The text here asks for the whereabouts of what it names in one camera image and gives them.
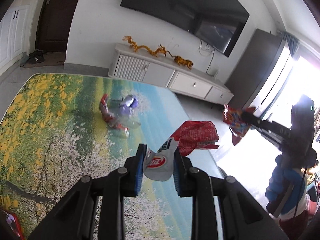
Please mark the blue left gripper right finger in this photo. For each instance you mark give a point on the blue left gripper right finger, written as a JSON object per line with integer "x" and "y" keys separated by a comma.
{"x": 181, "y": 167}

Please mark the large red snack bag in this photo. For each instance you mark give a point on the large red snack bag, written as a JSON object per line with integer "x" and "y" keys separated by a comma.
{"x": 238, "y": 128}

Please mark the red clear wrapper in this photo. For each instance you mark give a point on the red clear wrapper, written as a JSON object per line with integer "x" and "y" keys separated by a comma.
{"x": 110, "y": 118}

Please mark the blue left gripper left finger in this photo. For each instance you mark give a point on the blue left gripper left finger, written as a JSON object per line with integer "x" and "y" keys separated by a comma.
{"x": 139, "y": 160}

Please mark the white wall cupboards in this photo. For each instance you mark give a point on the white wall cupboards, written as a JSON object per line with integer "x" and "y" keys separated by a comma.
{"x": 15, "y": 31}

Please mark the grey refrigerator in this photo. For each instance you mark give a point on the grey refrigerator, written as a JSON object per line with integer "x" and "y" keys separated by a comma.
{"x": 257, "y": 70}

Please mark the golden dragon figurine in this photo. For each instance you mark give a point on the golden dragon figurine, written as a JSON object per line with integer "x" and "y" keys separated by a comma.
{"x": 160, "y": 50}

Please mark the black shoes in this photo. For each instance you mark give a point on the black shoes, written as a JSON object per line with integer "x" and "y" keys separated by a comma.
{"x": 36, "y": 57}

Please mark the purple plastic wrapper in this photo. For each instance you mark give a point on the purple plastic wrapper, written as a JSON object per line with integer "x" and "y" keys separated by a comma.
{"x": 127, "y": 105}

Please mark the golden tiger figurine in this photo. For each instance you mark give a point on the golden tiger figurine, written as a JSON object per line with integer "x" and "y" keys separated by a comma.
{"x": 181, "y": 61}

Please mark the dark brown entrance door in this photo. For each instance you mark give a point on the dark brown entrance door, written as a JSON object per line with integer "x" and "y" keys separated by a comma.
{"x": 54, "y": 25}

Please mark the white tv cabinet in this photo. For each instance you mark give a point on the white tv cabinet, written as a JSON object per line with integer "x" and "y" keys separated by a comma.
{"x": 163, "y": 72}

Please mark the red white snack wrapper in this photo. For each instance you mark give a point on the red white snack wrapper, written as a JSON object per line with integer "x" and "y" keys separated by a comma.
{"x": 190, "y": 136}

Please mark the large black wall television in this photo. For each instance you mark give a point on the large black wall television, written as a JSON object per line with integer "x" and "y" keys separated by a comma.
{"x": 219, "y": 23}

